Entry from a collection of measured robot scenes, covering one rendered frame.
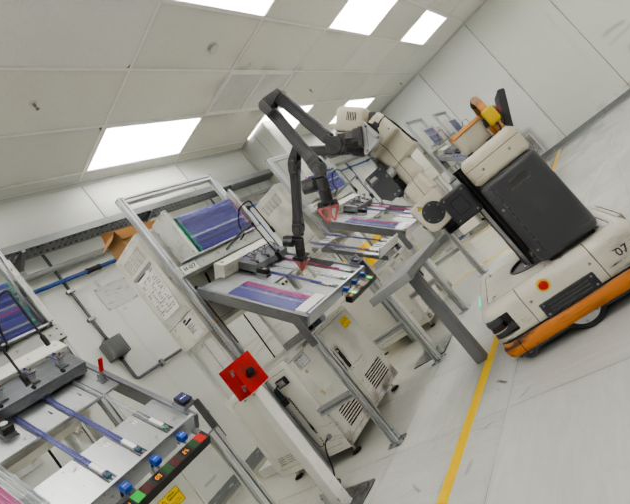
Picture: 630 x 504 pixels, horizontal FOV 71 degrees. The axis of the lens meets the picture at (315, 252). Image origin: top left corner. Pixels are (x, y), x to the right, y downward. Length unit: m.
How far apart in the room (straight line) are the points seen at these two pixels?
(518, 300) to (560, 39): 8.06
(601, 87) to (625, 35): 0.83
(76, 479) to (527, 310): 1.67
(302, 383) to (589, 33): 8.42
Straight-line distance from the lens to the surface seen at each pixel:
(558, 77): 9.72
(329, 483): 2.11
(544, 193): 1.95
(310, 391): 2.43
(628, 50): 9.73
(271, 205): 3.90
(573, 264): 1.96
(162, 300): 2.82
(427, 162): 6.97
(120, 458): 1.62
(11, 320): 2.16
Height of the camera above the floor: 0.77
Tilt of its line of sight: 4 degrees up
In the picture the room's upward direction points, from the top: 39 degrees counter-clockwise
